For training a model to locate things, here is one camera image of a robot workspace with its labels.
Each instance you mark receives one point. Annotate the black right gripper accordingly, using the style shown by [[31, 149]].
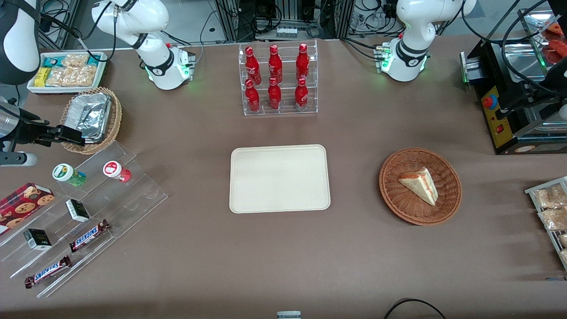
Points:
[[25, 131]]

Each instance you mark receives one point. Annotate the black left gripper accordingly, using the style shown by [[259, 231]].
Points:
[[550, 82]]

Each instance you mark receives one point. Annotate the green lid yogurt cup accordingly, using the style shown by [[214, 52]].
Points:
[[66, 174]]

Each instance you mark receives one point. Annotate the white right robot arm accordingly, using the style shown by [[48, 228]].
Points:
[[155, 17]]

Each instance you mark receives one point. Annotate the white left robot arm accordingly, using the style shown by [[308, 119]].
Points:
[[412, 22]]

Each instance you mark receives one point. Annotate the aluminium foil tray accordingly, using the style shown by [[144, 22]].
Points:
[[93, 115]]

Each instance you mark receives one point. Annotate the wicker basket with foil tray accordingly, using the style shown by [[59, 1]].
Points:
[[114, 119]]

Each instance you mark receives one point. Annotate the beige plastic tray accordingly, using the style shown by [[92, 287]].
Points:
[[279, 179]]

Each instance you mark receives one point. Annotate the black machine with yellow panel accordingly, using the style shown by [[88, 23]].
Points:
[[496, 128]]

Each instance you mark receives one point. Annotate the red snack packet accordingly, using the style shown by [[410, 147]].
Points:
[[556, 48]]

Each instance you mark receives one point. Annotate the red lid yogurt cup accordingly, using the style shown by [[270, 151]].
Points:
[[114, 170]]

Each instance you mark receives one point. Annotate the clear cracker pack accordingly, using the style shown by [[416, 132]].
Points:
[[87, 76], [62, 76], [75, 60]]

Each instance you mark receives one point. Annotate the yellow snack pack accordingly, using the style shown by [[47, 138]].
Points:
[[42, 77]]

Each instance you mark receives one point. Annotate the white snack bin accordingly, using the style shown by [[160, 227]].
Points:
[[102, 73]]

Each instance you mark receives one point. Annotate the small black box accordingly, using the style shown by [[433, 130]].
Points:
[[77, 211], [37, 239]]

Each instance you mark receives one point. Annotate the teal snack pack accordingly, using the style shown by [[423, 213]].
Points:
[[53, 61]]

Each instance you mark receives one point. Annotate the clear acrylic tiered display stand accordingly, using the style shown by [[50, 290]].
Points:
[[128, 195]]

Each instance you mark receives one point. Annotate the red cookie box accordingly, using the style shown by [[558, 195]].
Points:
[[22, 206]]

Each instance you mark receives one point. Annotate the Snickers chocolate bar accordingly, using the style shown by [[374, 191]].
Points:
[[46, 271], [88, 236]]

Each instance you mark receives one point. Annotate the clear nut snack pack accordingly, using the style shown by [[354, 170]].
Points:
[[549, 197], [553, 219]]

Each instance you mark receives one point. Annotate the wrapped triangle sandwich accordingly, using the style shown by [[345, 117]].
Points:
[[421, 185]]

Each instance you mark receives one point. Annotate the round wicker basket with sandwich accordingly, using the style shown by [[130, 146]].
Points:
[[398, 199]]

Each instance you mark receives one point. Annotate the red cola bottle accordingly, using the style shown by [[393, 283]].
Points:
[[301, 96], [275, 65], [251, 66], [302, 63], [252, 98], [274, 96]]

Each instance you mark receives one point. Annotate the clear acrylic bottle rack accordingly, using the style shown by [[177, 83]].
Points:
[[283, 110]]

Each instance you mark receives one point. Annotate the white power strip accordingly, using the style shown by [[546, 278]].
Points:
[[286, 31]]

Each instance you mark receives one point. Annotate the grey device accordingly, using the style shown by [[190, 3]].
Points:
[[289, 315]]

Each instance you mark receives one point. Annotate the aluminium frame rack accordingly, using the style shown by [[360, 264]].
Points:
[[288, 9]]

